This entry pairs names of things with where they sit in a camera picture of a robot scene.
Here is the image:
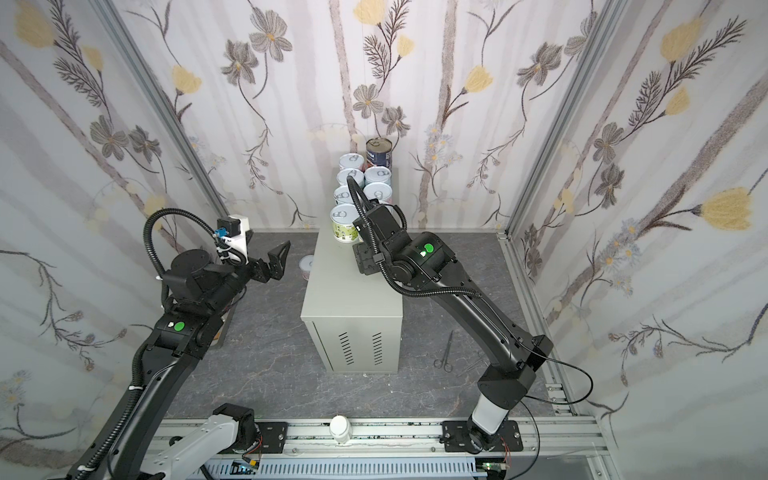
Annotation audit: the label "teal label can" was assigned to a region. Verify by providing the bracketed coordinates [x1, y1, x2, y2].
[333, 186, 354, 205]
[364, 166, 392, 185]

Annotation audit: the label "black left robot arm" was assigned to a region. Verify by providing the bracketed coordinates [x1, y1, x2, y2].
[65, 208, 291, 479]

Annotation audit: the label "pink label can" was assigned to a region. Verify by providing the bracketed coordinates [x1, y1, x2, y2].
[338, 153, 366, 171]

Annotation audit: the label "green label can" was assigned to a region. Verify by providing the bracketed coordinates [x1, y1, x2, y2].
[330, 203, 359, 244]

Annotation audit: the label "white knob on rail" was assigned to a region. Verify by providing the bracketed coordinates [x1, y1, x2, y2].
[329, 415, 352, 444]

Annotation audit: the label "white lid can front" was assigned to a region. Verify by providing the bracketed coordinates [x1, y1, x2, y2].
[336, 168, 365, 187]

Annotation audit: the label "grey metal cabinet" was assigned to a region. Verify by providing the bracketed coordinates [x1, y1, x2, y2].
[301, 168, 403, 374]

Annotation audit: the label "dark blue tomato can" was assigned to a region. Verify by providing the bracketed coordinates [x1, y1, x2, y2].
[366, 137, 393, 169]

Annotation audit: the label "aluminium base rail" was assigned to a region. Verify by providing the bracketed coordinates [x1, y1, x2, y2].
[113, 416, 619, 480]

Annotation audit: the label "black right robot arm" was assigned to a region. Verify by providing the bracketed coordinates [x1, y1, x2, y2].
[346, 177, 554, 454]

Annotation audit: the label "metal scissors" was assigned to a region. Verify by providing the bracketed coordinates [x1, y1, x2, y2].
[433, 331, 454, 373]

